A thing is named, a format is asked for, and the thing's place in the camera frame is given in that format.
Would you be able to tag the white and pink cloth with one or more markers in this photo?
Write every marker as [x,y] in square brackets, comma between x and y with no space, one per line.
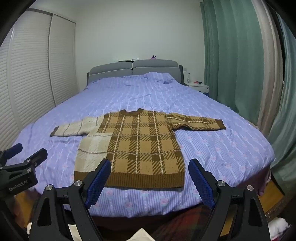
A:
[278,228]

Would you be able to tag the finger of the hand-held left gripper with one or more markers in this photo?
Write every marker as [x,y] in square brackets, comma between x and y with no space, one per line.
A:
[14,148]
[37,156]

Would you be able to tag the grey padded headboard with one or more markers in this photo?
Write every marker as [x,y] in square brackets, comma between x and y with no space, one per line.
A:
[152,66]

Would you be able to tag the purple striped floral bedsheet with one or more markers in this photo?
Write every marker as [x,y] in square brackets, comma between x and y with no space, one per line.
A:
[161,99]

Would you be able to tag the white nightstand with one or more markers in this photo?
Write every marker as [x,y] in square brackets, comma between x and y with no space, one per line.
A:
[198,87]

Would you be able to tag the beige curtain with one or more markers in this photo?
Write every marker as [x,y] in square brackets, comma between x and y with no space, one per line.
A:
[268,81]

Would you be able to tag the flat papers on headboard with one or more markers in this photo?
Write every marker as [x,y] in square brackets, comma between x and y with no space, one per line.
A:
[126,60]

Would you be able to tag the small purple toy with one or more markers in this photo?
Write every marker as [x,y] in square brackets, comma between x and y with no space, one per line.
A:
[153,57]

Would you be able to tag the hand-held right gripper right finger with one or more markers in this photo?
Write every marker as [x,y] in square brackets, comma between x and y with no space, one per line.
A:
[202,183]

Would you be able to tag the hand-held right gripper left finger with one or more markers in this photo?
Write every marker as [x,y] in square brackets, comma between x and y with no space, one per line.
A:
[98,183]

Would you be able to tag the green curtain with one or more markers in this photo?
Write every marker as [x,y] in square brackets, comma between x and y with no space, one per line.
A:
[229,58]
[286,115]

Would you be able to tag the small red item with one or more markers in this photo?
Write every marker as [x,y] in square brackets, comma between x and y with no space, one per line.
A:
[197,82]

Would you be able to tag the clear plastic bottle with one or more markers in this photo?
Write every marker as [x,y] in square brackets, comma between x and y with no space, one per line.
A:
[189,78]

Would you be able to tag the white paper sheet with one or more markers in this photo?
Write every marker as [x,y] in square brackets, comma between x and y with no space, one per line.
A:
[138,236]

